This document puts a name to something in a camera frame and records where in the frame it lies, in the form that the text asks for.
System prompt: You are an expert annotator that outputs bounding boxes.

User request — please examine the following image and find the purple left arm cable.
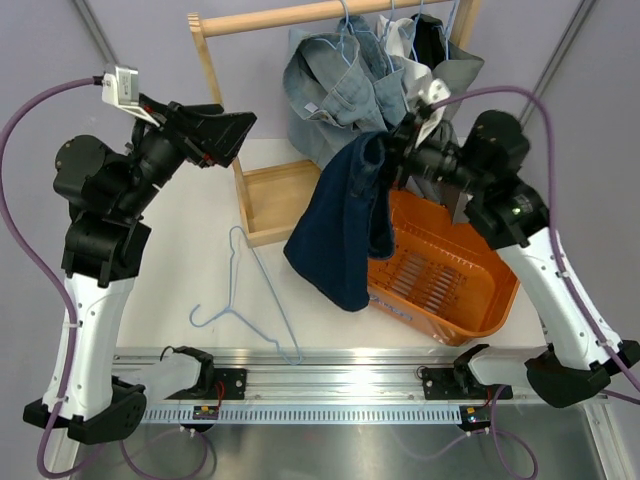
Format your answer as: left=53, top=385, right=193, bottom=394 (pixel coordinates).
left=0, top=74, right=109, bottom=475

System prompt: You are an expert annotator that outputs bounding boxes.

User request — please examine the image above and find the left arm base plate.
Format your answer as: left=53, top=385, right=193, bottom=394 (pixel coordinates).
left=168, top=368, right=248, bottom=401

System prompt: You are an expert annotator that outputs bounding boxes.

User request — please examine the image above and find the orange plastic basket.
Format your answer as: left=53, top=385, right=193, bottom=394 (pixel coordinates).
left=368, top=190, right=519, bottom=346

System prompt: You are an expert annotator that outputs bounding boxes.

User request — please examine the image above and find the dark blue denim skirt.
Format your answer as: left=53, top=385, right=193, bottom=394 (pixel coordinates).
left=284, top=132, right=395, bottom=312

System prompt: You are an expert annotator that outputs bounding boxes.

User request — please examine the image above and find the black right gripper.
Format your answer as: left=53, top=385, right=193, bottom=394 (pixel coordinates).
left=349, top=111, right=491, bottom=198

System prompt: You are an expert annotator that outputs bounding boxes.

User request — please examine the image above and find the white hanging garment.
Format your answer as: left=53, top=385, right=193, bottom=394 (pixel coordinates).
left=376, top=15, right=433, bottom=100

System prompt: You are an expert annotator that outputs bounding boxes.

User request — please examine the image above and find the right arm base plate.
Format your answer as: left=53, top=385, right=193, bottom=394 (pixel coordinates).
left=416, top=366, right=498, bottom=400

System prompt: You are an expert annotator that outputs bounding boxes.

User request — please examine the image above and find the grey hanging garment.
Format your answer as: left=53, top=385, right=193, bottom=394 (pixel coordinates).
left=416, top=44, right=484, bottom=224

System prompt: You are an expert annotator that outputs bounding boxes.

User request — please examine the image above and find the light denim jacket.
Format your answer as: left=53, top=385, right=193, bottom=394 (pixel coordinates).
left=282, top=19, right=396, bottom=169

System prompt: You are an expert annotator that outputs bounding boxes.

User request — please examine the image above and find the light blue wire hanger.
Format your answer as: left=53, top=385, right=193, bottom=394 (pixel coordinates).
left=188, top=225, right=304, bottom=366

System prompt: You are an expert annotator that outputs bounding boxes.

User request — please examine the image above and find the purple floor cable left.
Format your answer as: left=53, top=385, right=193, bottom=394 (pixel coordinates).
left=118, top=424, right=210, bottom=475

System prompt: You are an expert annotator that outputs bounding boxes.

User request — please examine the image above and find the light blue denim garment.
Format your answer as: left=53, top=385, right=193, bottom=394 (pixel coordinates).
left=350, top=16, right=408, bottom=126

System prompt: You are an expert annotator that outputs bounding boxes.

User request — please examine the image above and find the aluminium frame post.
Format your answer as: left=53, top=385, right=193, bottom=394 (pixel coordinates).
left=533, top=0, right=599, bottom=99
left=70, top=0, right=118, bottom=64

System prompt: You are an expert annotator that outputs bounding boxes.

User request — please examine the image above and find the aluminium mounting rail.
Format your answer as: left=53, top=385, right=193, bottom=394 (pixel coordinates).
left=112, top=347, right=611, bottom=426

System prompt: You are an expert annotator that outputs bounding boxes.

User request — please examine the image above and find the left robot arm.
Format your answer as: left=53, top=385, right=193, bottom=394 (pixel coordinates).
left=23, top=97, right=256, bottom=445

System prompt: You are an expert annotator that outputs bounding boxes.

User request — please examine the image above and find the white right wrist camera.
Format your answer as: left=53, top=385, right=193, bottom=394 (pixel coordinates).
left=409, top=75, right=451, bottom=147

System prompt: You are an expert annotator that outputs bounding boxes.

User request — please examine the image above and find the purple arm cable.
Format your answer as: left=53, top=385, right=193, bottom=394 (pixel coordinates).
left=0, top=74, right=109, bottom=475
left=429, top=85, right=640, bottom=396

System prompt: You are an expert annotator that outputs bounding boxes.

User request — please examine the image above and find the wooden clothes rack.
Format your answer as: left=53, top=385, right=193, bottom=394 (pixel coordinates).
left=187, top=0, right=484, bottom=249

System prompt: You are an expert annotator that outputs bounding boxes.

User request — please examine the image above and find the aluminium frame post right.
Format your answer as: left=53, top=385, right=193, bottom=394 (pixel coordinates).
left=533, top=0, right=599, bottom=99

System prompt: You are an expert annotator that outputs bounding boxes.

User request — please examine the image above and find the purple floor cable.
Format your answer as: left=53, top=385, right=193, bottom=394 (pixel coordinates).
left=394, top=384, right=539, bottom=480
left=118, top=424, right=210, bottom=475

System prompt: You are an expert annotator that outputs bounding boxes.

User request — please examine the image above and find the aluminium frame post left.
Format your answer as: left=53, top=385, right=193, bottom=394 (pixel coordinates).
left=70, top=0, right=118, bottom=64

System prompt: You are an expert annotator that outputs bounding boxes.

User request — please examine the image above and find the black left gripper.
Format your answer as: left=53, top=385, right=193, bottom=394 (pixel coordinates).
left=113, top=93, right=255, bottom=219

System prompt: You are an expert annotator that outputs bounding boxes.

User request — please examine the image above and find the purple floor cable right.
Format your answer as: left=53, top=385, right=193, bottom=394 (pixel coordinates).
left=394, top=384, right=539, bottom=480

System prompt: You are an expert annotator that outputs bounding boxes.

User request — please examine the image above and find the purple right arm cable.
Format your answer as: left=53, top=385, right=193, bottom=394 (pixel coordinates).
left=429, top=85, right=640, bottom=396

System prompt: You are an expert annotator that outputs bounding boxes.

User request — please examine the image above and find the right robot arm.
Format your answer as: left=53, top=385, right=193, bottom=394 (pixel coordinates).
left=385, top=107, right=639, bottom=408

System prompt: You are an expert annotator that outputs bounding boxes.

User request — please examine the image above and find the black hanging garment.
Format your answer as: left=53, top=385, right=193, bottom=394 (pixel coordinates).
left=412, top=14, right=450, bottom=69

